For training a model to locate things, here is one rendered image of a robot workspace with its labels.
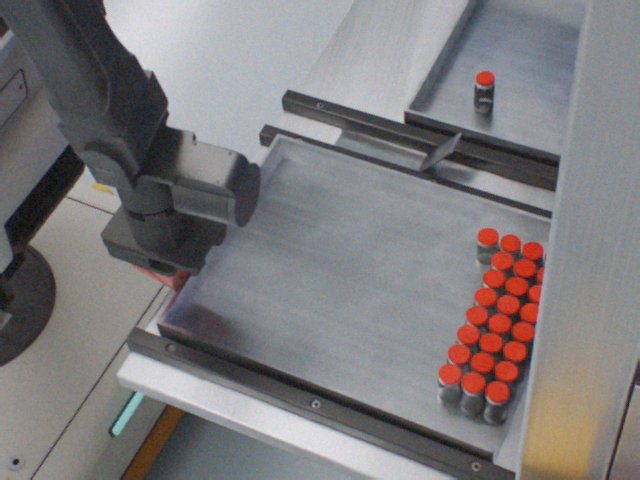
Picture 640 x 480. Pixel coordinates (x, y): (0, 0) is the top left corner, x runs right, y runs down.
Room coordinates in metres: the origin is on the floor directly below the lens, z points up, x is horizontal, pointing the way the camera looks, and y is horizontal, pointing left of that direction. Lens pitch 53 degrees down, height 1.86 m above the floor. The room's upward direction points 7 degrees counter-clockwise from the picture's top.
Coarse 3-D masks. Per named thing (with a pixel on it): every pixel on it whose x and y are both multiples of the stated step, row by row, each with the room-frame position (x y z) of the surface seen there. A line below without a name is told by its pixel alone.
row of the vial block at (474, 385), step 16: (528, 256) 0.64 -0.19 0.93; (528, 272) 0.63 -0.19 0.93; (512, 288) 0.61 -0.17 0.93; (528, 288) 0.62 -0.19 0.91; (512, 304) 0.59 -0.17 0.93; (496, 320) 0.58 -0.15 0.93; (512, 320) 0.58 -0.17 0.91; (496, 336) 0.56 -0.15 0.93; (480, 352) 0.55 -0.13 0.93; (496, 352) 0.54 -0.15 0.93; (480, 368) 0.53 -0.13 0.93; (464, 384) 0.51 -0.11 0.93; (480, 384) 0.51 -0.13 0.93; (464, 400) 0.51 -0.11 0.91; (480, 400) 0.51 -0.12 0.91
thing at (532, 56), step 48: (480, 0) 1.05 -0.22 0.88; (528, 0) 1.04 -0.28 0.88; (576, 0) 1.03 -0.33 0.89; (480, 48) 0.97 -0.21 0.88; (528, 48) 0.96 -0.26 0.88; (576, 48) 0.95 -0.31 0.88; (432, 96) 0.91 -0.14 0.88; (528, 96) 0.89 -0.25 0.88; (480, 144) 0.82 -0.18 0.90; (528, 144) 0.79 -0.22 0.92
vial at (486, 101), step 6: (492, 84) 0.88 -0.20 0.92; (480, 90) 0.88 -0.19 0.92; (486, 90) 0.87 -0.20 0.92; (492, 90) 0.88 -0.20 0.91; (480, 96) 0.87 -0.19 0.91; (486, 96) 0.87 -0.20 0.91; (492, 96) 0.87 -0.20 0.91; (480, 102) 0.87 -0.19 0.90; (486, 102) 0.87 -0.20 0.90; (492, 102) 0.88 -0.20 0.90; (480, 108) 0.87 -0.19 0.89; (486, 108) 0.87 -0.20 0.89; (492, 108) 0.88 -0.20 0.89
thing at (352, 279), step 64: (320, 192) 0.79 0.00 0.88; (384, 192) 0.78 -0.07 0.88; (448, 192) 0.74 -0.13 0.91; (256, 256) 0.71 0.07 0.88; (320, 256) 0.71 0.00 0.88; (384, 256) 0.70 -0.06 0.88; (448, 256) 0.69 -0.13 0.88; (192, 320) 0.65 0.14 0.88; (256, 320) 0.64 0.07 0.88; (320, 320) 0.63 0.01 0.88; (384, 320) 0.62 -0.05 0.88; (448, 320) 0.61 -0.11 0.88; (320, 384) 0.54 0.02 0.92; (384, 384) 0.55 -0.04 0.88
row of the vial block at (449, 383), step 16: (512, 240) 0.66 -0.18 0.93; (496, 256) 0.65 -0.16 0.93; (512, 256) 0.65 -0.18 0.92; (496, 272) 0.63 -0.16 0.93; (512, 272) 0.64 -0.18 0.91; (496, 288) 0.61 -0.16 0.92; (480, 304) 0.60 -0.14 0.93; (496, 304) 0.60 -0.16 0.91; (480, 320) 0.58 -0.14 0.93; (464, 336) 0.56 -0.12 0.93; (480, 336) 0.57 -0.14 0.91; (448, 352) 0.55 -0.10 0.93; (464, 352) 0.55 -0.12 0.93; (448, 368) 0.53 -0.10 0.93; (464, 368) 0.54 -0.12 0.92; (448, 384) 0.52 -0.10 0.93; (448, 400) 0.52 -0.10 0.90
